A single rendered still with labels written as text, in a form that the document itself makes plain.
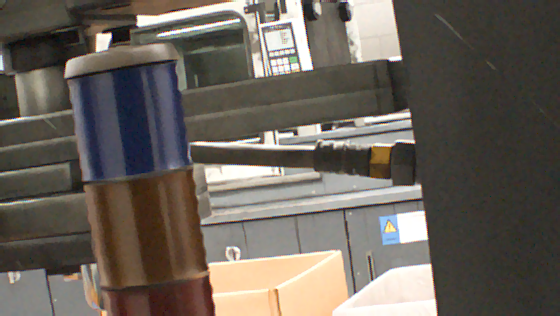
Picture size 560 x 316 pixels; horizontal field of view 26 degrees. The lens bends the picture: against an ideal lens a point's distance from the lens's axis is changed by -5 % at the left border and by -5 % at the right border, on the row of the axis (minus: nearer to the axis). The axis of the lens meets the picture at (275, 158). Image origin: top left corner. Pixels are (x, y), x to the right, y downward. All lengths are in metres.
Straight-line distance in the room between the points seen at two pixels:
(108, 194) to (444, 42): 0.22
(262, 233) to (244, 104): 4.82
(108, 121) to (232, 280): 3.19
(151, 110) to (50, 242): 0.24
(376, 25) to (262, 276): 3.88
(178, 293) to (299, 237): 4.99
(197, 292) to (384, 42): 6.86
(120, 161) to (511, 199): 0.23
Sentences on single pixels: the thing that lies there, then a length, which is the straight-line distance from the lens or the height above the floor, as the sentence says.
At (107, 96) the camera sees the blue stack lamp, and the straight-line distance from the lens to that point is 0.40.
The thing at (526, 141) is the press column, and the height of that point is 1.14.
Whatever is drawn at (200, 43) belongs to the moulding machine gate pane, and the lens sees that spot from 5.46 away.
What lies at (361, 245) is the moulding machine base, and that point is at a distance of 5.32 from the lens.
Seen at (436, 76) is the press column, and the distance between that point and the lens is 0.58.
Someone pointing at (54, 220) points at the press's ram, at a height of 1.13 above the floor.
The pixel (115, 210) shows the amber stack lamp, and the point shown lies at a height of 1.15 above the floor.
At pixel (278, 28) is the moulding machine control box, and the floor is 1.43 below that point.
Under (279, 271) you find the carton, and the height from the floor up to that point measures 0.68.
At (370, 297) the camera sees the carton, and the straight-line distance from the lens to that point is 3.26.
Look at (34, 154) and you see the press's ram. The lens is 0.67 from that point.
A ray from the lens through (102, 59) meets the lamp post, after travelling 0.40.
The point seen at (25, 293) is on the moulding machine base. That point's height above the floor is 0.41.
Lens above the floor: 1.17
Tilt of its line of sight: 3 degrees down
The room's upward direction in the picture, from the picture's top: 9 degrees counter-clockwise
